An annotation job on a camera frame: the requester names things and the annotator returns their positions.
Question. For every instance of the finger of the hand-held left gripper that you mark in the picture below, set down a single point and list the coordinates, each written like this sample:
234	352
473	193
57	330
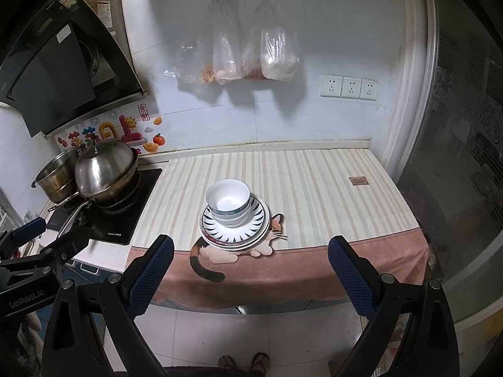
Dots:
27	228
72	241

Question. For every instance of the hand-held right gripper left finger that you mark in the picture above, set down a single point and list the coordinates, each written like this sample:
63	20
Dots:
151	279

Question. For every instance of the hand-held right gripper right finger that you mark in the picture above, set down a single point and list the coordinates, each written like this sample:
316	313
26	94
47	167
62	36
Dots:
351	279

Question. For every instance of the white bowl with dark rim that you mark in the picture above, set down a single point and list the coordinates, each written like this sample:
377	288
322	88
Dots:
232	222

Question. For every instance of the blue leaf pattern plate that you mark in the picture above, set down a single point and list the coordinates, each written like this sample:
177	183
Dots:
257	216

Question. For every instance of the white bowl with blue rim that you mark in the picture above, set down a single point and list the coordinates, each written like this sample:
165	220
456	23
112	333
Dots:
220	188

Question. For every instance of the steel stock pot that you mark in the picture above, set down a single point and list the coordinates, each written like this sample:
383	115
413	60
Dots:
55	176

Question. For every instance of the black induction cooktop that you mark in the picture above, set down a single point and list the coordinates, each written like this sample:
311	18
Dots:
129	212

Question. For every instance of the steel wok with lid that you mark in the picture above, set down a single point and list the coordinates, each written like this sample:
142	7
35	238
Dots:
106	169

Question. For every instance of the striped cloth with pink border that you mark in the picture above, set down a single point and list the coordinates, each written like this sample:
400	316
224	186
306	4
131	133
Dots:
314	204

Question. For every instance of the brown cloth label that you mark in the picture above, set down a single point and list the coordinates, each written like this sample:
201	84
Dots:
358	180

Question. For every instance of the person's left foot in sandal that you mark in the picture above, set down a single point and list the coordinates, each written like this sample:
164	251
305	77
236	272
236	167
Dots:
226	363

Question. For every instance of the person's foot in sandal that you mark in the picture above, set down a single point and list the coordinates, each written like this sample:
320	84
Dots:
226	363
260	363

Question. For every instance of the person's right foot in sandal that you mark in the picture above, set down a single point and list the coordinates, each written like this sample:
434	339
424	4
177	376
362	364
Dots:
260	363

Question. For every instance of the black range hood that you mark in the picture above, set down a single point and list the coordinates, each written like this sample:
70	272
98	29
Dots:
59	74

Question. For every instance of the clear plastic bag orange contents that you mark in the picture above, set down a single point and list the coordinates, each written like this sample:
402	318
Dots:
192	65

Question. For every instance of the clear plastic bag pale contents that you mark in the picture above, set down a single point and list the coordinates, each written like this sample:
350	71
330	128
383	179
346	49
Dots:
279	59

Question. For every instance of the clear plastic bag pink contents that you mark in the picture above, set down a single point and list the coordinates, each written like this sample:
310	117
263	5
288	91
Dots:
226	55

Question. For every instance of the clear plastic bag red contents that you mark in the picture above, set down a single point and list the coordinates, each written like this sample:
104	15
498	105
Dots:
252	65

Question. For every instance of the colourful wall stickers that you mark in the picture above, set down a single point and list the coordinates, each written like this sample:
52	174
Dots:
118	131

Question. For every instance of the white wall socket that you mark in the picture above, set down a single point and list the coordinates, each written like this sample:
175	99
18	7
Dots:
351	87
331	85
368	89

